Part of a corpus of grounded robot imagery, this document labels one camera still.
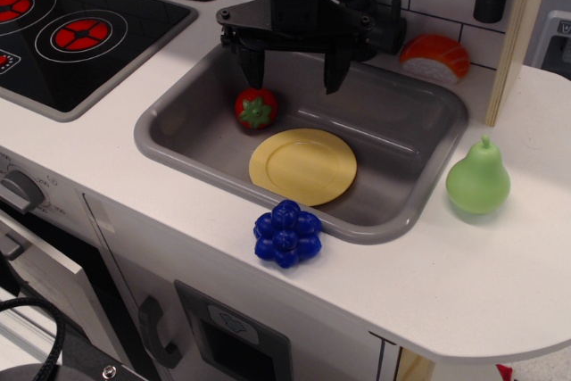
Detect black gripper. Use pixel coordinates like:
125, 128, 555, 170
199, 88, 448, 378
216, 0, 375, 94

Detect blue toy blueberries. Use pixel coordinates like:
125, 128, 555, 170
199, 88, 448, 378
253, 200, 322, 269

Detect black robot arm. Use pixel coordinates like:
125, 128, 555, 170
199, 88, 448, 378
216, 0, 375, 94

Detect yellow toy plate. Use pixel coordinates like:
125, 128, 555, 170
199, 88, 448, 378
249, 128, 358, 206

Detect grey toy sink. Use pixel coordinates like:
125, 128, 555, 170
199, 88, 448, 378
135, 46, 468, 244

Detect red toy strawberry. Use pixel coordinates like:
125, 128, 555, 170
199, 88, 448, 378
234, 88, 278, 129

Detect salmon sushi toy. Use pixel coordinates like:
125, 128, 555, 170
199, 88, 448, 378
400, 34, 471, 85

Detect green toy pear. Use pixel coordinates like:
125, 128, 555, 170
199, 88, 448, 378
446, 135, 511, 215

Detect black toy stovetop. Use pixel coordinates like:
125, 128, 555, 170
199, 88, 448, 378
1, 0, 198, 122

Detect grey appliance background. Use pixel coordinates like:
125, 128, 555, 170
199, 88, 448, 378
531, 10, 570, 79

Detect wooden side panel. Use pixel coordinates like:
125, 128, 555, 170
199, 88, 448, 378
484, 0, 542, 127

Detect grey dishwasher panel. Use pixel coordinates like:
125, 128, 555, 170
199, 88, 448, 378
174, 280, 294, 380

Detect grey oven knob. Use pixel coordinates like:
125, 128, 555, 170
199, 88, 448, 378
1, 170, 45, 214

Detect grey cabinet door handle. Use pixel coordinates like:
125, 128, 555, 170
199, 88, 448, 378
138, 296, 182, 369

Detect grey oven door handle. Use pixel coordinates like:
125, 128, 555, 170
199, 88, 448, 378
0, 234, 28, 261

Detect black cable lower left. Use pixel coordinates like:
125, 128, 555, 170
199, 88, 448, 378
0, 296, 67, 381

